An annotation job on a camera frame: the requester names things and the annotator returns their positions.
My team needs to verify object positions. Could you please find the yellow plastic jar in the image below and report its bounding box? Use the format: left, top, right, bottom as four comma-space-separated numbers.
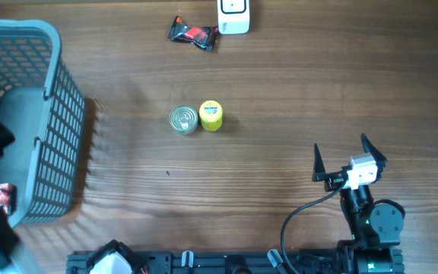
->
199, 100, 223, 132

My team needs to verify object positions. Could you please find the grey plastic basket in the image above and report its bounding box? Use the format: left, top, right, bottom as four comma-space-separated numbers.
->
0, 20, 86, 227

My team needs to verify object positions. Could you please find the white barcode scanner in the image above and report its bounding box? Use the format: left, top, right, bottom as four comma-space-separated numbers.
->
217, 0, 250, 35

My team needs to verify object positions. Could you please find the red snack packet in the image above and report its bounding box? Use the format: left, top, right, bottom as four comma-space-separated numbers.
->
0, 183, 17, 216

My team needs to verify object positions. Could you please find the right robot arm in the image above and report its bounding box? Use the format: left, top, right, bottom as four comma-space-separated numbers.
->
313, 134, 405, 274

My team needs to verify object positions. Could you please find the silver tin can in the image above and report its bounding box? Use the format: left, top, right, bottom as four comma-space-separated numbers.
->
170, 105, 198, 135

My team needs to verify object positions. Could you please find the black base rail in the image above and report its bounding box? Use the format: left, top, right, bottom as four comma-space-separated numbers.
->
65, 249, 405, 274

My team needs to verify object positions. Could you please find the black right camera cable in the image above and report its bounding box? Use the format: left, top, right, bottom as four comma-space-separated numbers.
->
280, 178, 349, 274

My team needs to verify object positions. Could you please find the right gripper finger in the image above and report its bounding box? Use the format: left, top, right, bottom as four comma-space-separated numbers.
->
360, 133, 387, 179
312, 143, 327, 182

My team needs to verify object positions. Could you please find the black hex wrench packet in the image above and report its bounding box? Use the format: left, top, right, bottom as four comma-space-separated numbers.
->
168, 16, 219, 51

